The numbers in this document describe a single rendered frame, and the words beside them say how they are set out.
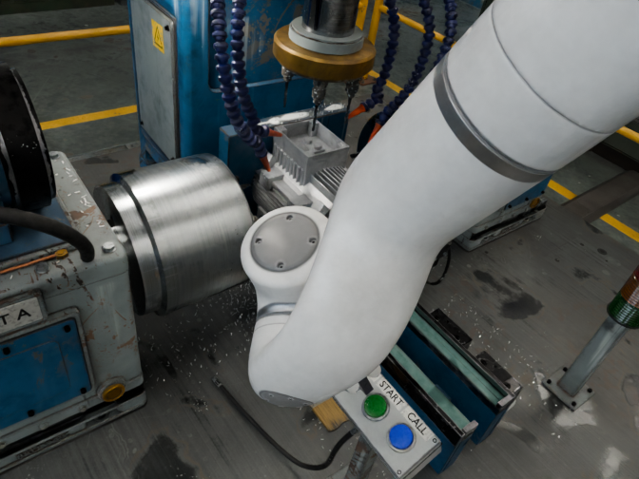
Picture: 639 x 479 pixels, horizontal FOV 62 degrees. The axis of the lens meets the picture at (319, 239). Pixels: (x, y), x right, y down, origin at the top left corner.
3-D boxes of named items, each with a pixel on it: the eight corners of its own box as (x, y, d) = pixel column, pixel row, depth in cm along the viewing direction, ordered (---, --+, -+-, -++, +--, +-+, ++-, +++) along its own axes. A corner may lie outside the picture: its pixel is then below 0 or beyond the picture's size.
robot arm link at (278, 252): (354, 358, 51) (361, 275, 56) (326, 294, 40) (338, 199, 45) (271, 354, 53) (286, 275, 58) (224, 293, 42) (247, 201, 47)
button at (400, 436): (385, 437, 67) (383, 433, 66) (402, 422, 68) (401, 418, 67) (400, 456, 66) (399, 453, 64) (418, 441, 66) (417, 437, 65)
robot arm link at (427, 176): (602, 316, 24) (313, 423, 48) (560, 84, 33) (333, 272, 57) (445, 251, 22) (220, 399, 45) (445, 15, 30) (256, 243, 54)
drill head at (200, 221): (28, 283, 95) (-9, 167, 79) (211, 225, 114) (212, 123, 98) (72, 386, 81) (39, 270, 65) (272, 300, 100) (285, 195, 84)
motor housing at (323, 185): (247, 220, 117) (253, 146, 105) (317, 199, 127) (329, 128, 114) (298, 277, 105) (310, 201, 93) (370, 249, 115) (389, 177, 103)
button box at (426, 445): (323, 388, 77) (316, 375, 73) (360, 356, 78) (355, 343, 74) (402, 488, 67) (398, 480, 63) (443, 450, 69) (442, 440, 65)
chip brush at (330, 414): (269, 352, 105) (269, 350, 105) (290, 342, 108) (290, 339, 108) (329, 434, 94) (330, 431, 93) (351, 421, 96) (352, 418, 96)
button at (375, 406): (360, 408, 70) (358, 403, 69) (377, 392, 71) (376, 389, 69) (375, 425, 69) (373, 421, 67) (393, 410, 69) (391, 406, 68)
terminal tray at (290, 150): (269, 158, 109) (272, 126, 104) (311, 147, 115) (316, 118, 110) (301, 189, 102) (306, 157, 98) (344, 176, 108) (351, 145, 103)
